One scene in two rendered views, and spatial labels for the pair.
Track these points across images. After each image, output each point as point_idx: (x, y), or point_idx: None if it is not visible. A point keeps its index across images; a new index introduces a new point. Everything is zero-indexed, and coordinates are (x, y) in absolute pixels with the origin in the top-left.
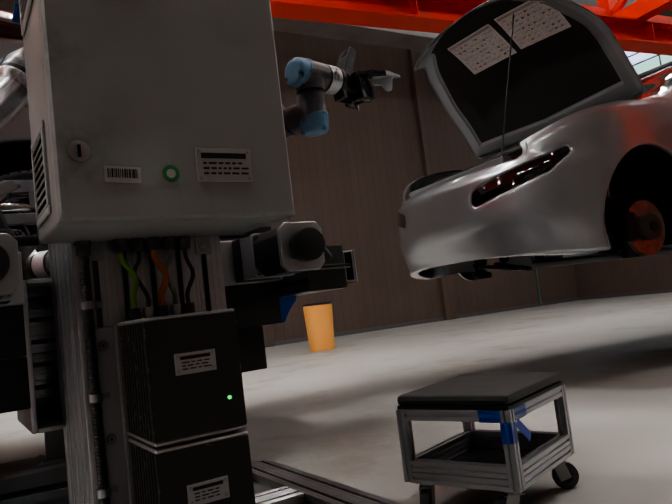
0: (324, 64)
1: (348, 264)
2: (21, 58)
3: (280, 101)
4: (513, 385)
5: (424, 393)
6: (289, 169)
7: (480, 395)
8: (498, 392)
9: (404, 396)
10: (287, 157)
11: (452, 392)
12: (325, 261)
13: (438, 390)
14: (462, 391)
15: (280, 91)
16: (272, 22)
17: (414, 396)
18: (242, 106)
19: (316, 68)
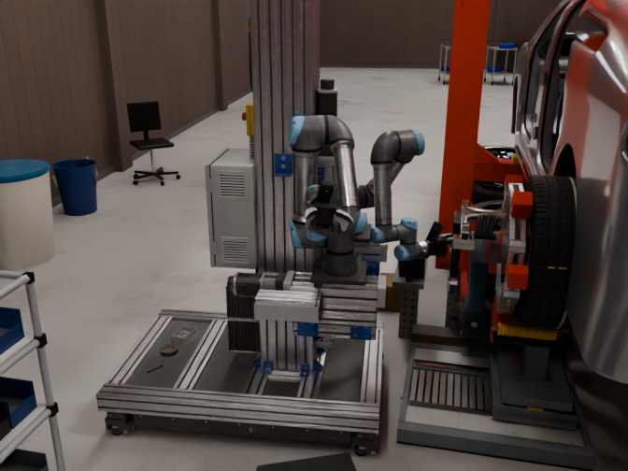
0: (309, 193)
1: (253, 307)
2: None
3: (208, 229)
4: None
5: (329, 459)
6: (210, 252)
7: (277, 463)
8: (267, 469)
9: (342, 453)
10: (209, 248)
11: (307, 464)
12: (240, 295)
13: (327, 468)
14: (301, 468)
15: (208, 225)
16: (206, 201)
17: (333, 454)
18: (212, 227)
19: (306, 196)
